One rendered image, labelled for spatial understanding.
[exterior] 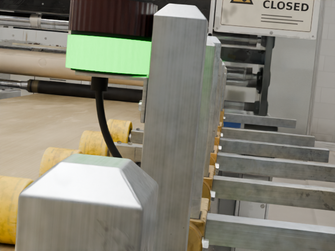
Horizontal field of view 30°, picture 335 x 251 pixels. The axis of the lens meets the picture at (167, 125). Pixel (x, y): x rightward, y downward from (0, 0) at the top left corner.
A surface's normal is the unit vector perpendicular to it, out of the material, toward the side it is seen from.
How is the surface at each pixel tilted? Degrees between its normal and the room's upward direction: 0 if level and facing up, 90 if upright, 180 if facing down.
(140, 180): 45
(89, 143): 57
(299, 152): 90
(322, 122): 90
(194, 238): 90
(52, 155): 36
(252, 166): 90
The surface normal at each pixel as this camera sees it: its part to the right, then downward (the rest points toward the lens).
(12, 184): 0.03, -0.83
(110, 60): 0.11, 0.12
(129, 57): 0.51, 0.14
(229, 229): -0.11, 0.10
